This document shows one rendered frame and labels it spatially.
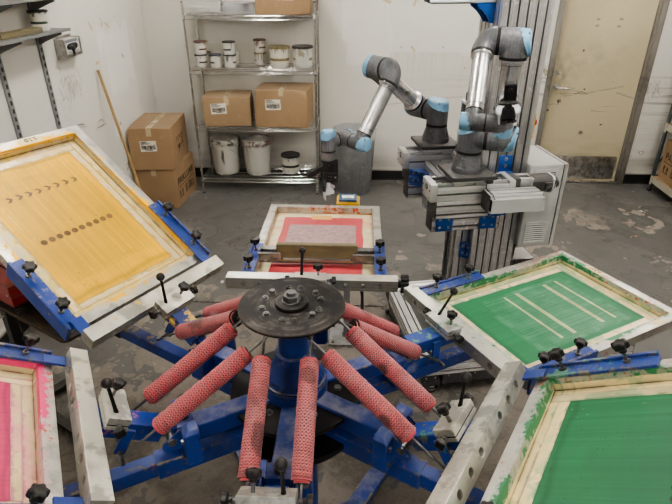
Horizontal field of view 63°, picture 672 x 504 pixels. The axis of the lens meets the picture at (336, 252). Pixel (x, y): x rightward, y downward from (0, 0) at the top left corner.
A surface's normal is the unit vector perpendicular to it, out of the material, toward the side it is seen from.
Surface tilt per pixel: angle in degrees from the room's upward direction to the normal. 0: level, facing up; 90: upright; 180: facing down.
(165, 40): 90
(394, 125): 90
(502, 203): 90
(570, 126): 90
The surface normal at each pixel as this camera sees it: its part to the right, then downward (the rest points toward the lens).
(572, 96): -0.04, 0.47
